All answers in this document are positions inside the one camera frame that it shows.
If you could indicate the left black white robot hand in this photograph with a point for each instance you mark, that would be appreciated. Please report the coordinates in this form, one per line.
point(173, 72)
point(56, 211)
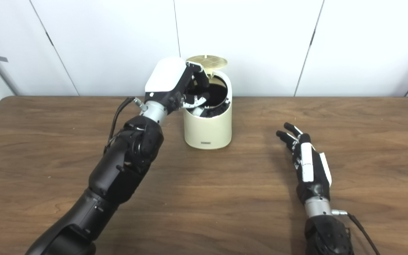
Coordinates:
point(165, 76)

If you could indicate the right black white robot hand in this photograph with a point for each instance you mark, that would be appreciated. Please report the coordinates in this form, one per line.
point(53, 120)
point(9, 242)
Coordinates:
point(316, 182)

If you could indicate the cream round bin lid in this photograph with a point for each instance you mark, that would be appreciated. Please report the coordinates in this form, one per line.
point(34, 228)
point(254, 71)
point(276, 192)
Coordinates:
point(209, 62)

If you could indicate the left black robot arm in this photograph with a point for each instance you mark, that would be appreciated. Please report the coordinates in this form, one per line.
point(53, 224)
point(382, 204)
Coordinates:
point(122, 177)

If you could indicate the black bin liner bag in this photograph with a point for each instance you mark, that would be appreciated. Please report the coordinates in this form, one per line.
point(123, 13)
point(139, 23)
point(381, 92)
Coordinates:
point(218, 92)

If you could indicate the cream-colored bin body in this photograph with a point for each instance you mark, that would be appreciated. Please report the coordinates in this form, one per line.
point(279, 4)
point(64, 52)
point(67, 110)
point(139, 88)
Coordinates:
point(207, 131)

